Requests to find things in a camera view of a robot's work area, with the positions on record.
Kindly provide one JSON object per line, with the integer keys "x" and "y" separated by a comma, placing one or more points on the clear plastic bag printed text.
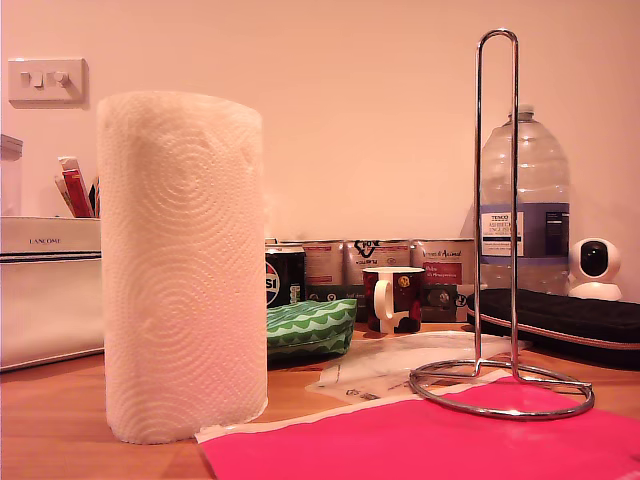
{"x": 350, "y": 385}

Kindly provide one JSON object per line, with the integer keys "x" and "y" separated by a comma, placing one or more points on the white paper towel roll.
{"x": 180, "y": 260}

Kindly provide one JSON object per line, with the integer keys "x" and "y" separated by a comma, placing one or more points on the black Pepsi can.
{"x": 287, "y": 280}

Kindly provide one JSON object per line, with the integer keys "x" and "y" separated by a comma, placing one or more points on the pink zip bag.
{"x": 400, "y": 440}

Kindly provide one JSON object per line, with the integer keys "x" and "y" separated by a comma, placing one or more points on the white slim tube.
{"x": 61, "y": 197}

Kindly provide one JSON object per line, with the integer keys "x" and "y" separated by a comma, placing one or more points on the white Lancome cosmetic case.
{"x": 45, "y": 300}

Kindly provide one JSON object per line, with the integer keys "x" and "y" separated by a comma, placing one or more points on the black zip case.
{"x": 575, "y": 320}

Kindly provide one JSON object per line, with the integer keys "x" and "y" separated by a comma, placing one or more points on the red tube with white cap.
{"x": 77, "y": 195}

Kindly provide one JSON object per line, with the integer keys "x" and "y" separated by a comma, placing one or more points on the frosted plastic bag with script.
{"x": 425, "y": 350}

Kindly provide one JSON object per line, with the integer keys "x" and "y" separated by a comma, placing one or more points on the large clear water bottle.
{"x": 540, "y": 175}

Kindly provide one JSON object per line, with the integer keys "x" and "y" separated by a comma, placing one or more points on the green wave pattern pouch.
{"x": 310, "y": 325}

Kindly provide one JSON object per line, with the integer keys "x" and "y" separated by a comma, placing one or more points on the small white round camera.
{"x": 595, "y": 292}

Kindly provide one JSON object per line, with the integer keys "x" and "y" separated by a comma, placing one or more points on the silver tin with red label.
{"x": 322, "y": 265}

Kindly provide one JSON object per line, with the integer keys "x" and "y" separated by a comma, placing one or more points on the white double light switch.
{"x": 50, "y": 95}

